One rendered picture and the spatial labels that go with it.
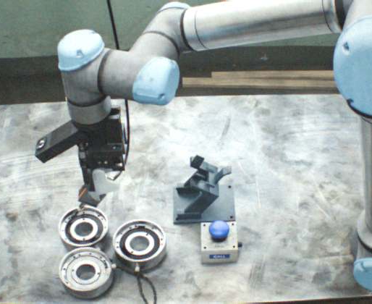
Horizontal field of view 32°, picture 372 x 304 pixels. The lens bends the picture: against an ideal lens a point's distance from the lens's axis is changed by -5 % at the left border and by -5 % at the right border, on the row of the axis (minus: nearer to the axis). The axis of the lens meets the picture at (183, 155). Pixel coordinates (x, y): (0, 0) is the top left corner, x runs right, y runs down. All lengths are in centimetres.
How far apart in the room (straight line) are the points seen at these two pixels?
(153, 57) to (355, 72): 35
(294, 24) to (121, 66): 27
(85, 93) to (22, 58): 204
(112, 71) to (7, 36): 204
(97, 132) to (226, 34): 29
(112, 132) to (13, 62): 201
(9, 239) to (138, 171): 33
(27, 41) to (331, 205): 194
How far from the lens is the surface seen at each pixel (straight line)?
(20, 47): 306
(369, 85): 83
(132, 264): 130
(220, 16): 105
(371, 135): 92
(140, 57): 102
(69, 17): 292
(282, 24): 100
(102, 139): 117
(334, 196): 145
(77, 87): 106
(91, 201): 130
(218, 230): 128
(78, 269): 131
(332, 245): 136
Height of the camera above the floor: 188
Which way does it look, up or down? 46 degrees down
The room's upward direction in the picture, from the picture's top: 3 degrees counter-clockwise
